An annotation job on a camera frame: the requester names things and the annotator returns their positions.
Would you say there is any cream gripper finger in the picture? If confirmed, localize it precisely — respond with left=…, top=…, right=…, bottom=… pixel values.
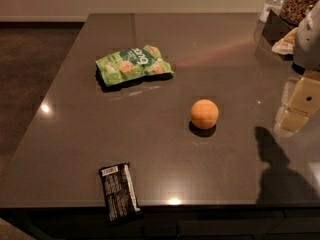
left=277, top=71, right=320, bottom=133

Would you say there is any black rxbar chocolate wrapper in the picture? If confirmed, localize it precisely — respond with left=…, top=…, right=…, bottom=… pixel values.
left=99, top=163, right=142, bottom=225

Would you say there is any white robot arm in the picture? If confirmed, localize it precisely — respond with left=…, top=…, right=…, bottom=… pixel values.
left=274, top=1, right=320, bottom=137

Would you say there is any green rice chip bag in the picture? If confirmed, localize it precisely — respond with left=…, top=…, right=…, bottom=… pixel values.
left=96, top=45, right=173, bottom=87

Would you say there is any pale snack packet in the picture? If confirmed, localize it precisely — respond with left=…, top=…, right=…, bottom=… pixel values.
left=272, top=28, right=297, bottom=55

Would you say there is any black box holder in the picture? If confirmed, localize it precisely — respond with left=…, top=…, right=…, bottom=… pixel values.
left=262, top=11, right=295, bottom=46

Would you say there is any glass jar of granola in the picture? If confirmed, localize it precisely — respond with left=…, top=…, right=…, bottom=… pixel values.
left=280, top=0, right=319, bottom=26

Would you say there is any orange ball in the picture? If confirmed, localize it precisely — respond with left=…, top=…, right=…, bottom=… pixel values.
left=190, top=99, right=219, bottom=130

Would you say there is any clear plastic bottle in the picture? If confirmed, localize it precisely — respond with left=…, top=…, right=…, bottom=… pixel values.
left=259, top=0, right=284, bottom=23

